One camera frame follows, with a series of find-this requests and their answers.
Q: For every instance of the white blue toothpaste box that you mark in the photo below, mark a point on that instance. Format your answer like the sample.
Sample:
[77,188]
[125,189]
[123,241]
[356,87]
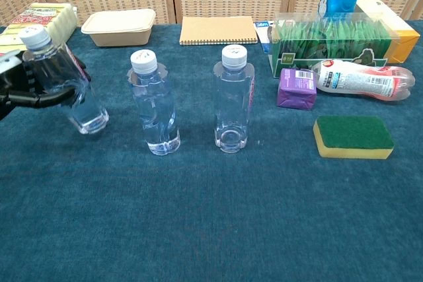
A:
[264,36]

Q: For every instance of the pink labelled drink bottle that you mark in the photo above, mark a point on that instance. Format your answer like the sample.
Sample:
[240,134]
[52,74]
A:
[360,79]

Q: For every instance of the yellow white carton box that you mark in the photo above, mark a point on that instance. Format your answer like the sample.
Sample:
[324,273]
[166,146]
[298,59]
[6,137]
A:
[400,31]

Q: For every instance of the purple wrapped pack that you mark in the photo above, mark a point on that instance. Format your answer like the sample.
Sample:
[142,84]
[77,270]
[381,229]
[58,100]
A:
[295,92]

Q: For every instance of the yellow green scouring sponge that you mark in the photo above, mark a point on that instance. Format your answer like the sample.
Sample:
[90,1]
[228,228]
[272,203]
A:
[353,133]

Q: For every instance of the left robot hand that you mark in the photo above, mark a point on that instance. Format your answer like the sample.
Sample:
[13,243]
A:
[20,92]

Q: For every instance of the teal table cloth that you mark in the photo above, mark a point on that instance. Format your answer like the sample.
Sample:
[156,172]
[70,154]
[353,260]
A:
[148,212]

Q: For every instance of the clear box green tea sachets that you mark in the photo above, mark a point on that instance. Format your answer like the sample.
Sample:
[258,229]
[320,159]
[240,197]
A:
[330,39]

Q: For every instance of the clear water bottle white cap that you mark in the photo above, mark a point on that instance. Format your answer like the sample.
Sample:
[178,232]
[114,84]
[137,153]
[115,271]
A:
[155,103]
[231,103]
[66,77]

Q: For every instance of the kraft lunch box with lid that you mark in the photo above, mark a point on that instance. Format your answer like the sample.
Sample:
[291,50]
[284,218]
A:
[119,29]

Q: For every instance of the kraft spiral notebook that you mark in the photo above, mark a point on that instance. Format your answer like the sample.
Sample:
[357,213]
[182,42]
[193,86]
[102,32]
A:
[218,29]

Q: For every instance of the cream foam sponge package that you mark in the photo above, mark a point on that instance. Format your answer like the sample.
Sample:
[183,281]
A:
[36,14]

